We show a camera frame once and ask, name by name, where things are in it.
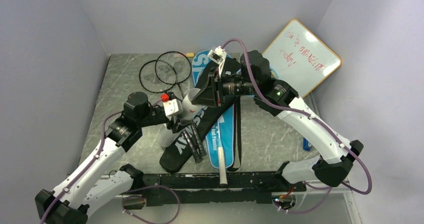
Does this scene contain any blue racket cover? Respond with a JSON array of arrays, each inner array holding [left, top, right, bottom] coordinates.
[[191, 50, 236, 169]]

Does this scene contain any black badminton racket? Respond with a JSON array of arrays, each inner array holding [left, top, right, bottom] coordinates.
[[139, 59, 206, 163], [154, 51, 205, 163]]

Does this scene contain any blue black stapler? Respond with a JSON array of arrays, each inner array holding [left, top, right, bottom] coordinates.
[[302, 138, 312, 152]]

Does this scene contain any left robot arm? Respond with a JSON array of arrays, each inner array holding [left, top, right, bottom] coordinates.
[[35, 91, 183, 224]]

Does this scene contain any black racket cover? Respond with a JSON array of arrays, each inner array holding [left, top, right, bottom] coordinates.
[[159, 57, 244, 175]]

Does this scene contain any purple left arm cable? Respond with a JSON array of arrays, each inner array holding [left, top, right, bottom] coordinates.
[[39, 98, 181, 224]]

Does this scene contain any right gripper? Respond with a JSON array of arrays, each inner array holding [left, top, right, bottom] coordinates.
[[191, 67, 258, 108]]

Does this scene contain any white dry erase board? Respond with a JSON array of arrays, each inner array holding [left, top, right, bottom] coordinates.
[[262, 19, 342, 98]]

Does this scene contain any white shuttlecock tube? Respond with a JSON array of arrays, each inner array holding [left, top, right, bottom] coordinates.
[[177, 88, 202, 121]]

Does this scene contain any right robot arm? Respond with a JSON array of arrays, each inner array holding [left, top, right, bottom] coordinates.
[[192, 47, 364, 192]]

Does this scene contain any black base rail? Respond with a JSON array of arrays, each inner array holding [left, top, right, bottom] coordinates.
[[126, 171, 306, 207]]

